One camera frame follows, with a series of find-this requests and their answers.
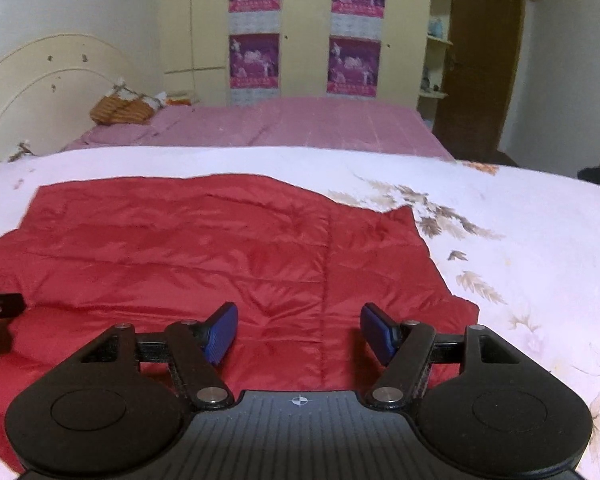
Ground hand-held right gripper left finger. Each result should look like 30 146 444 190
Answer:
77 301 240 411

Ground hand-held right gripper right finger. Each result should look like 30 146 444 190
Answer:
360 302 524 410

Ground red puffer jacket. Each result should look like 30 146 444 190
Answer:
0 172 481 467

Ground white floral bed sheet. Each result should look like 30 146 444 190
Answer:
0 145 600 480

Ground pink quilt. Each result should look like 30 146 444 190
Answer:
60 96 457 162

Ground cream wooden headboard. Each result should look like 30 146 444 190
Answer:
0 34 142 174

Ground white floral cloth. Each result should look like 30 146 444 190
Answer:
107 76 192 111

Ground dark shelf ornaments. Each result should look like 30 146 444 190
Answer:
420 67 444 95

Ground cream wardrobe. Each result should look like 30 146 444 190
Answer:
157 0 459 112

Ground brown wooden door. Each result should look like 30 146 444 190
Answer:
432 0 526 162

